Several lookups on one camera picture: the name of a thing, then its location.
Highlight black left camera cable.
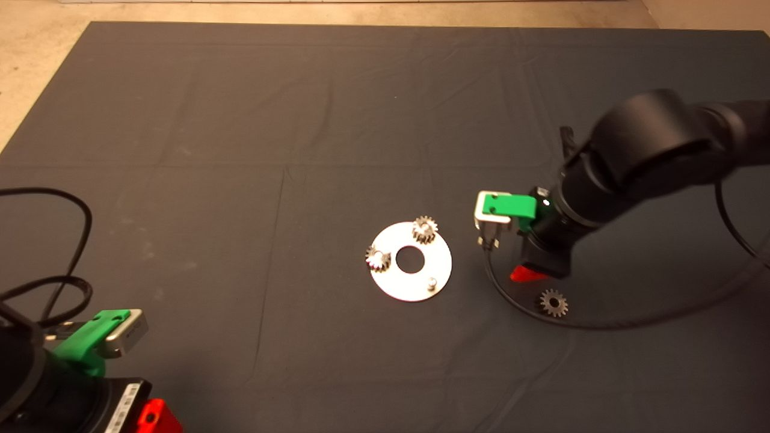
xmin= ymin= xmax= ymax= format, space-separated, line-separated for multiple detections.
xmin=0 ymin=188 xmax=93 ymax=325

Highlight silver right camera box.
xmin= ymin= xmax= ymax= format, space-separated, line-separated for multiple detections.
xmin=474 ymin=191 xmax=513 ymax=232

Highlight steel planetary gear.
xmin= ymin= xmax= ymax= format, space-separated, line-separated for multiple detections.
xmin=538 ymin=289 xmax=569 ymax=318
xmin=365 ymin=245 xmax=392 ymax=272
xmin=411 ymin=215 xmax=439 ymax=245

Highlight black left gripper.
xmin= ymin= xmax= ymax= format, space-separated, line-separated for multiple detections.
xmin=60 ymin=378 xmax=183 ymax=433

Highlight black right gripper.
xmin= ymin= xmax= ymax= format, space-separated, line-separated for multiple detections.
xmin=510 ymin=220 xmax=577 ymax=283

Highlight green right camera mount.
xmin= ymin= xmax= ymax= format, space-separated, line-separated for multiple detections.
xmin=484 ymin=194 xmax=538 ymax=232

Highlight dark grey table cloth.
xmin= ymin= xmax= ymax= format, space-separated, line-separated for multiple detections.
xmin=0 ymin=21 xmax=770 ymax=433

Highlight green left camera mount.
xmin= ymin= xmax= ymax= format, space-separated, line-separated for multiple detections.
xmin=53 ymin=309 xmax=132 ymax=378

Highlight silver camera box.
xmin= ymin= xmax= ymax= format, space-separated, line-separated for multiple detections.
xmin=103 ymin=309 xmax=149 ymax=358
xmin=474 ymin=191 xmax=513 ymax=232

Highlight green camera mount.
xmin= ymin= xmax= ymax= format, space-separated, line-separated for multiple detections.
xmin=53 ymin=309 xmax=132 ymax=378
xmin=484 ymin=194 xmax=538 ymax=232

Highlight silver left camera box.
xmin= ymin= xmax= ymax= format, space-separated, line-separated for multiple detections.
xmin=103 ymin=309 xmax=149 ymax=358

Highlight round metal carrier plate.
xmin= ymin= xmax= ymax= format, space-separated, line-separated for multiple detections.
xmin=370 ymin=221 xmax=453 ymax=302

